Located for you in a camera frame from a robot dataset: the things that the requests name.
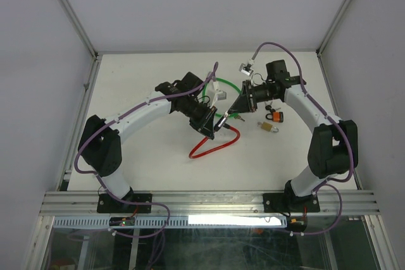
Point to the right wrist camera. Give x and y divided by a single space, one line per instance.
246 68

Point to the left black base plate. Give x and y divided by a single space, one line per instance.
108 205

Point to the green cable lock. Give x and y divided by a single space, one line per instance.
230 88

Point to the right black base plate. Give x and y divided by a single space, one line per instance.
281 203

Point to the red cable lock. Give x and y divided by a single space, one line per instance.
199 150

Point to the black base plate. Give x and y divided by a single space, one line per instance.
281 203
108 205

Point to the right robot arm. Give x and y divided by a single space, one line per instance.
333 148

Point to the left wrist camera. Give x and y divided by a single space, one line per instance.
215 92

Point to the orange black padlock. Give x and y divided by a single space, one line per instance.
275 116

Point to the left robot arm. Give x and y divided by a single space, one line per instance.
102 138

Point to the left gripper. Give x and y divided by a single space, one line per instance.
207 129

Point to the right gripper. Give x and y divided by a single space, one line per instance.
243 103

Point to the white slotted cable duct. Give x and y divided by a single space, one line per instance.
157 222

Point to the brass padlock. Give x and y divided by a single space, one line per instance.
268 127

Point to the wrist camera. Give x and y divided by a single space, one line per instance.
215 92
246 68

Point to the aluminium front rail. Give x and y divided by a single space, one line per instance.
90 203

